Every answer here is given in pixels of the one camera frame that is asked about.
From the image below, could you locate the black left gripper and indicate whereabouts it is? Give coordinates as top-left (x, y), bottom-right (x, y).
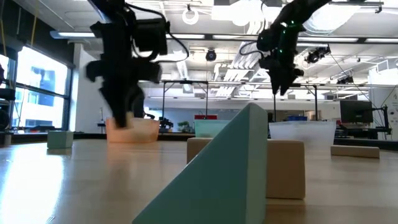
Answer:
top-left (86, 18), bottom-right (162, 128)

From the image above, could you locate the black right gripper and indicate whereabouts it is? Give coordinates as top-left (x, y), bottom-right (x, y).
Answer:
top-left (259, 51), bottom-right (304, 96)

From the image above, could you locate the green cube block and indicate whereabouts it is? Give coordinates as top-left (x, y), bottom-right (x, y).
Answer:
top-left (47, 130), bottom-right (74, 149)

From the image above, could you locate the natural wood cube block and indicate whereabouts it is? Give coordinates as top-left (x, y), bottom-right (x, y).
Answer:
top-left (186, 138), bottom-right (306, 200)

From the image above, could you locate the large teal wedge block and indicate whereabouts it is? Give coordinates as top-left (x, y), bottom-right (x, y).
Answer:
top-left (132, 102), bottom-right (269, 224)

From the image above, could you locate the orange translucent bin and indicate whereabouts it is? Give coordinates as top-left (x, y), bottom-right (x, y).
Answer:
top-left (105, 117), bottom-right (160, 144)

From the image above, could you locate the black desk equipment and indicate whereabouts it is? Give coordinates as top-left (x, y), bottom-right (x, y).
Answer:
top-left (158, 117), bottom-right (174, 130)

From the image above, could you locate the clear translucent bin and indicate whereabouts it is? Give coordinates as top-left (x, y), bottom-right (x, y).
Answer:
top-left (269, 120), bottom-right (337, 149)

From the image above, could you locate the green potted plant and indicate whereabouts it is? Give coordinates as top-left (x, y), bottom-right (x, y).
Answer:
top-left (177, 120), bottom-right (193, 133)

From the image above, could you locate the black computer monitor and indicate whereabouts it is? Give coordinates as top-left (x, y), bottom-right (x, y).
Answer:
top-left (340, 100), bottom-right (374, 124)

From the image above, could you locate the teal translucent bin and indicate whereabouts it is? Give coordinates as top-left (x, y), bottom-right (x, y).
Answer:
top-left (194, 119), bottom-right (231, 139)

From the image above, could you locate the long ceiling light bar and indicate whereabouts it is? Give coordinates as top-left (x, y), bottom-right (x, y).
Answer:
top-left (49, 30), bottom-right (398, 44)

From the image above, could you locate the dark background desk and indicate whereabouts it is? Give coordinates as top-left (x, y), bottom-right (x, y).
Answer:
top-left (334, 123), bottom-right (393, 140)

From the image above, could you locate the large window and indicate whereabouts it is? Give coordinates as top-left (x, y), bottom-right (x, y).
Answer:
top-left (0, 46), bottom-right (75, 131)

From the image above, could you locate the flat natural wood block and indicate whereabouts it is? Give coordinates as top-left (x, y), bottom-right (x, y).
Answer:
top-left (330, 144), bottom-right (381, 159)

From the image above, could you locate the black metal frame stand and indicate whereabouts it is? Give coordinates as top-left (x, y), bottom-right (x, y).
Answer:
top-left (161, 80), bottom-right (210, 119)
top-left (272, 82), bottom-right (318, 122)

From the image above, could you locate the black ceiling mounted camera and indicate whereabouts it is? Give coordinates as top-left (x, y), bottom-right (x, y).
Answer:
top-left (304, 45), bottom-right (331, 65)

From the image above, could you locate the silver ventilation duct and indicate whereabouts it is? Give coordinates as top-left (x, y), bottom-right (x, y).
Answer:
top-left (275, 0), bottom-right (369, 65)

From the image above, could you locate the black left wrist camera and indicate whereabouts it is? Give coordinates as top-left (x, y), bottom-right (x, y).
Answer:
top-left (133, 17), bottom-right (169, 57)

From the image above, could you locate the white hanging ring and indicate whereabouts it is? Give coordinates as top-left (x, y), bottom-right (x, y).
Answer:
top-left (182, 7), bottom-right (200, 26)

